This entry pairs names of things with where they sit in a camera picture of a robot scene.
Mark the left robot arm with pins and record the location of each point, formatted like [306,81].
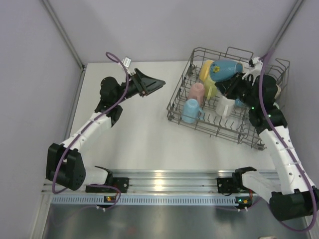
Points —
[65,163]

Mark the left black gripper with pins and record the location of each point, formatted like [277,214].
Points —
[144,84]

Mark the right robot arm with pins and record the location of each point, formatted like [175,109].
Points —
[296,195]

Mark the dark blue mug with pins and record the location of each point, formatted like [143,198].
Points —
[221,70]

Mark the pink mug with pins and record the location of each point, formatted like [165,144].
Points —
[197,92]

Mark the beige tumbler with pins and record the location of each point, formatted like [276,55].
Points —
[278,92]

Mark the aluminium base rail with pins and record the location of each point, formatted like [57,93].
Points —
[144,182]

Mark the yellow mug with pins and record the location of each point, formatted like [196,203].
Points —
[204,72]

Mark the perforated cable tray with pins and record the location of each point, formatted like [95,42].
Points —
[145,200]

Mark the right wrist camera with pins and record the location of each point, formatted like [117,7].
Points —
[255,66]

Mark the pale yellow-green mug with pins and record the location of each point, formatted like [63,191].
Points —
[210,89]

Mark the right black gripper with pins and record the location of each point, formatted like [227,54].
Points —
[227,87]

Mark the white mug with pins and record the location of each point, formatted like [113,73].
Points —
[225,106]

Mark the light blue mug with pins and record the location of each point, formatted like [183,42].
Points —
[192,111]

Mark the blue butterfly mug orange inside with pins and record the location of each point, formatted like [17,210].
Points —
[239,103]

